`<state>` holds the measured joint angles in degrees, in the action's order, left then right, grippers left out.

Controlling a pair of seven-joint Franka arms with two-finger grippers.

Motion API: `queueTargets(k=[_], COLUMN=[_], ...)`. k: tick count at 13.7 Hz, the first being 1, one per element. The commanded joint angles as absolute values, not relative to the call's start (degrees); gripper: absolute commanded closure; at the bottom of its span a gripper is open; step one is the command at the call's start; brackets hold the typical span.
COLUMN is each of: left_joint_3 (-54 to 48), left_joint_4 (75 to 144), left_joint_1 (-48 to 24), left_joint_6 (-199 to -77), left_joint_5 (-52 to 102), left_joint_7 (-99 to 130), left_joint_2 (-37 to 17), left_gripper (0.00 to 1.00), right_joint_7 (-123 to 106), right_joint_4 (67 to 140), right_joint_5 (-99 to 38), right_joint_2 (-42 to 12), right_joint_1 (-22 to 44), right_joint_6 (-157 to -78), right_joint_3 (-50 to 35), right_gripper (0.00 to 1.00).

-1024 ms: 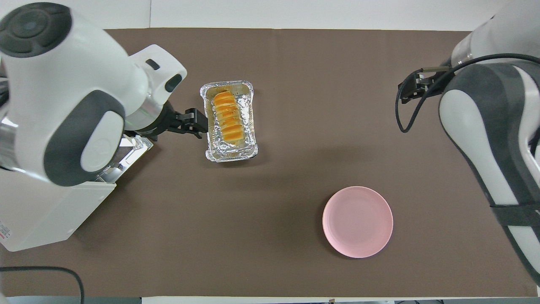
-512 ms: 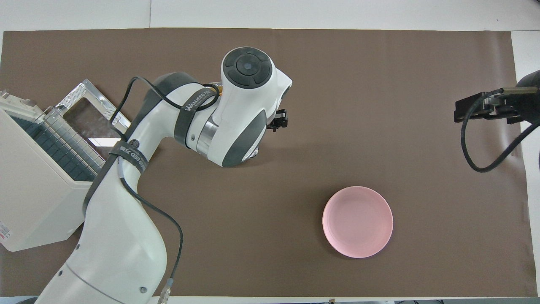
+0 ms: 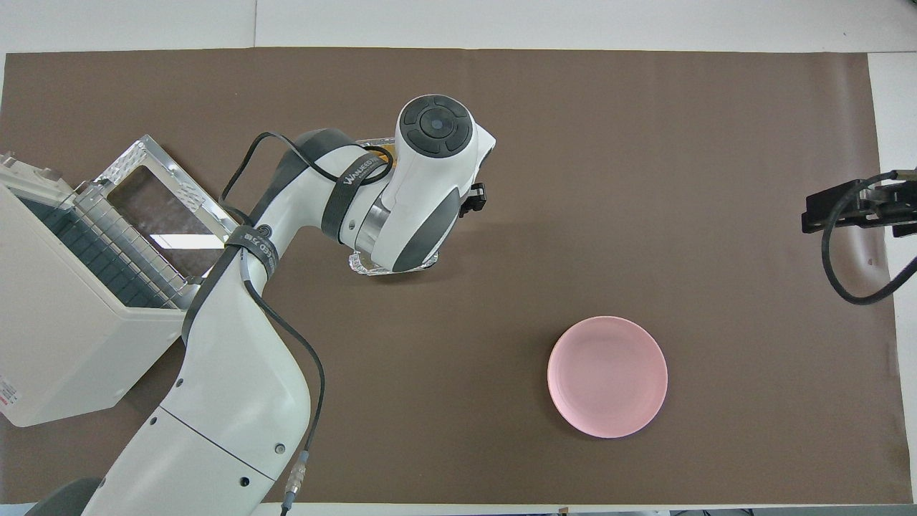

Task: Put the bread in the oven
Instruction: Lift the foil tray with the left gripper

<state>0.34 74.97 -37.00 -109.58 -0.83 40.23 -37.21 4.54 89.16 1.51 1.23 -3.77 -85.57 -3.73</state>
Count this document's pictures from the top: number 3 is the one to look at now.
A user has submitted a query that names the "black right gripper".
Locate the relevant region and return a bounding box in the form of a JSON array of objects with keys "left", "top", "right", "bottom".
[{"left": 801, "top": 169, "right": 917, "bottom": 239}]

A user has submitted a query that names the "aluminium foil tray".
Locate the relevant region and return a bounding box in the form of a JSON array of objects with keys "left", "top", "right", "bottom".
[{"left": 349, "top": 138, "right": 439, "bottom": 277}]

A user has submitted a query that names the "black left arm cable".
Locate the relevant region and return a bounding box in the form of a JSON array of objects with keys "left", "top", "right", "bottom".
[{"left": 219, "top": 131, "right": 395, "bottom": 516}]

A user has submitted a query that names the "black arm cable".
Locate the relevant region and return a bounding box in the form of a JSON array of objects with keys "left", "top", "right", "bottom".
[
  {"left": 219, "top": 131, "right": 395, "bottom": 516},
  {"left": 821, "top": 170, "right": 917, "bottom": 307}
]

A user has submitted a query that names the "pink round plate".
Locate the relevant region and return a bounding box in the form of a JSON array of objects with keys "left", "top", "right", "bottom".
[{"left": 547, "top": 316, "right": 668, "bottom": 439}]

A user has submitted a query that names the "white toaster oven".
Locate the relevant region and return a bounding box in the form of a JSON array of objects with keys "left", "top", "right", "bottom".
[{"left": 0, "top": 152, "right": 198, "bottom": 429}]

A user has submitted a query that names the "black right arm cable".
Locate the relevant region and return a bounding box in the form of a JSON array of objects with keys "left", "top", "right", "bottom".
[{"left": 821, "top": 170, "right": 917, "bottom": 307}]

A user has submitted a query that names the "glass oven door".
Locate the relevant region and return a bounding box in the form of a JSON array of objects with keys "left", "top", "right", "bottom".
[{"left": 93, "top": 135, "right": 261, "bottom": 310}]

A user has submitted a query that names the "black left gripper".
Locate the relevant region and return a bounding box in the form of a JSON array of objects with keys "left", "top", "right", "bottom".
[{"left": 458, "top": 182, "right": 489, "bottom": 219}]

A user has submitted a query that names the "brown table mat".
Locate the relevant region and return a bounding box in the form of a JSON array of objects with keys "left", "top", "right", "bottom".
[{"left": 0, "top": 47, "right": 914, "bottom": 505}]

